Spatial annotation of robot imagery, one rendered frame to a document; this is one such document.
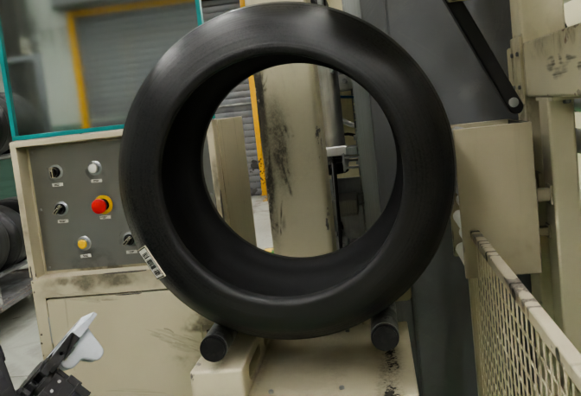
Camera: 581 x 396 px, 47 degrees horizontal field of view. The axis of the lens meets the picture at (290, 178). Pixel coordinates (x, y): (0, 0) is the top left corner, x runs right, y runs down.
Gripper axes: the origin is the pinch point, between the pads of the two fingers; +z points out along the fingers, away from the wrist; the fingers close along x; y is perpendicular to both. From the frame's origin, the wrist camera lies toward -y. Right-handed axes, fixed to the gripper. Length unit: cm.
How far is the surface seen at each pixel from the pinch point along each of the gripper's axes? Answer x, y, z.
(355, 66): 32, 5, 46
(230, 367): 0.5, 23.6, 7.6
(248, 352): -3.4, 26.0, 12.8
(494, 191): 15, 45, 63
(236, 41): 23.3, -10.4, 40.7
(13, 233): -383, -47, 97
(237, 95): -746, 23, 552
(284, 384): -1.7, 34.0, 11.8
